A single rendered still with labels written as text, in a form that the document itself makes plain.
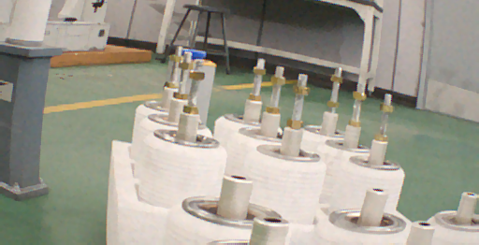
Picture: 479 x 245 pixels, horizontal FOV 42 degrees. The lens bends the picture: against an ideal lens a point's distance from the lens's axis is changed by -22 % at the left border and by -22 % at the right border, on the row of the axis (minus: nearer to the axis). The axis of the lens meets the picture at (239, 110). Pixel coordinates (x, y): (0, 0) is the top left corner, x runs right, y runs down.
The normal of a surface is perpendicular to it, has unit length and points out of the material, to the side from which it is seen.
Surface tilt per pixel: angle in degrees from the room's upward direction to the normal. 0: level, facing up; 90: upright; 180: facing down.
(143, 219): 90
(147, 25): 90
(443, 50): 90
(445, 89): 90
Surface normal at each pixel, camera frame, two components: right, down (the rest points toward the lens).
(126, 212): 0.17, 0.14
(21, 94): 0.43, 0.15
